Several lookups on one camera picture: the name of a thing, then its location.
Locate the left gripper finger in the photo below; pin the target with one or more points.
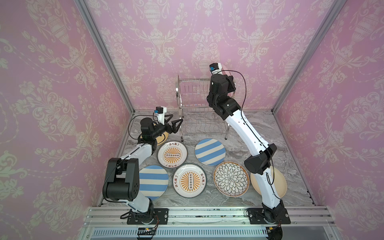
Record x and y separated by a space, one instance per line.
176 124
168 117

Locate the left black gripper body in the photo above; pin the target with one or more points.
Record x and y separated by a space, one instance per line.
160 130

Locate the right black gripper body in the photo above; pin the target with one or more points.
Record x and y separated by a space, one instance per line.
216 83

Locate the blue striped plate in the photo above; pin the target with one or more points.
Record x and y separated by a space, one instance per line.
210 152
154 181

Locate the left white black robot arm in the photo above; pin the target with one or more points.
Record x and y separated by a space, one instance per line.
122 180

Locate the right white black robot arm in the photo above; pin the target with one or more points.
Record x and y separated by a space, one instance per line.
261 151

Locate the yellow plate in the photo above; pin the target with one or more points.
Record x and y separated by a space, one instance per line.
160 138

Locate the upper orange sunburst plate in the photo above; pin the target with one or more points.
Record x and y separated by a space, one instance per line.
172 154

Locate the orange sunburst plate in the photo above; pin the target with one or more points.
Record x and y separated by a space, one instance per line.
189 180
172 154

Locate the lower orange sunburst plate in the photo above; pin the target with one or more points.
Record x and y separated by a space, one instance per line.
189 180

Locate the small electronics board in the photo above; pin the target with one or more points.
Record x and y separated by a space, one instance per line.
147 231

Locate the beige plate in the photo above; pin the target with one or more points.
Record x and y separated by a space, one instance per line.
279 182

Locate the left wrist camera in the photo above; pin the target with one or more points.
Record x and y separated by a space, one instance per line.
160 113

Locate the chrome wire dish rack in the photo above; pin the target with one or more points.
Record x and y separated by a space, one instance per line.
199 118

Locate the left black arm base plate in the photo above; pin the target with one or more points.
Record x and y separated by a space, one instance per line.
157 216

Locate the aluminium rail frame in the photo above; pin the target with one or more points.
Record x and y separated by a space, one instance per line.
212 223

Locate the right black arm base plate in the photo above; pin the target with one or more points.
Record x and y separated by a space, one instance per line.
258 216

